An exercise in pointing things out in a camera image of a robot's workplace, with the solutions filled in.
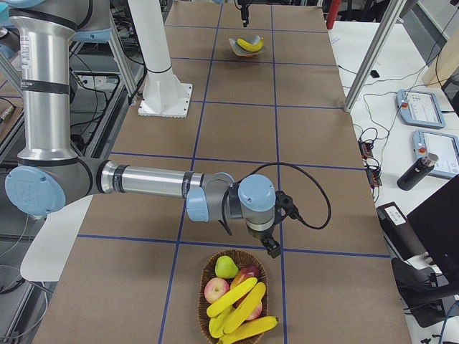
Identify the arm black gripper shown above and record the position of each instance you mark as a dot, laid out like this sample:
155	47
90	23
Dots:
244	13
260	236

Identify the yellow banana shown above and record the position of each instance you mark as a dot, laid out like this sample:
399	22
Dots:
216	323
255	46
231	297
250	329
245	309

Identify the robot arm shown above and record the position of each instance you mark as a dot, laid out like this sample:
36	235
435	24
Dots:
50	175

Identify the wicker fruit basket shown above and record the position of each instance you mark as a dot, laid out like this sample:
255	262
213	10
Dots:
241	259

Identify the grey square plate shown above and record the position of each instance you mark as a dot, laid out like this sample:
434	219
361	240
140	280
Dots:
242	53

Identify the green pear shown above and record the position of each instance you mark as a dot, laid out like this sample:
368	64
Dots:
226	268

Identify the red apple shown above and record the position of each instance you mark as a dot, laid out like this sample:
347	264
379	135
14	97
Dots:
255	313
215	288

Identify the red fire extinguisher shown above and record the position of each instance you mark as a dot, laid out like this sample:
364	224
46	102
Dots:
332	13

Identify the black label printer box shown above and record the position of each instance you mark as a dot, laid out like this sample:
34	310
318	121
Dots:
400	232

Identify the black water bottle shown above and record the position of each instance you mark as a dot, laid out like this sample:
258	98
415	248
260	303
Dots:
417	171

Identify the black monitor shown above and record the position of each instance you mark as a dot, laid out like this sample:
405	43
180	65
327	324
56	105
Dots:
435	222

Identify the teach pendant near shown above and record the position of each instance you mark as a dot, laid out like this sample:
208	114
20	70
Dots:
445	146

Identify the teach pendant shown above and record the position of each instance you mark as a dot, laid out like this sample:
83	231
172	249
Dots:
445	146
420	109

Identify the teach pendant far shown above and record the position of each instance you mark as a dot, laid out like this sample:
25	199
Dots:
420	109

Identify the white chair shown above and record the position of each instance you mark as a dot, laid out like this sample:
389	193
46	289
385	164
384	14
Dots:
46	257

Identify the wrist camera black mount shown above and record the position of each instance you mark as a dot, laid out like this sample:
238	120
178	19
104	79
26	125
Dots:
285	207

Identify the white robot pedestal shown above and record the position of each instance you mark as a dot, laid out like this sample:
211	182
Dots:
163	94

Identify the aluminium frame post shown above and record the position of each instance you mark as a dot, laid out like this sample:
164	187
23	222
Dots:
394	11

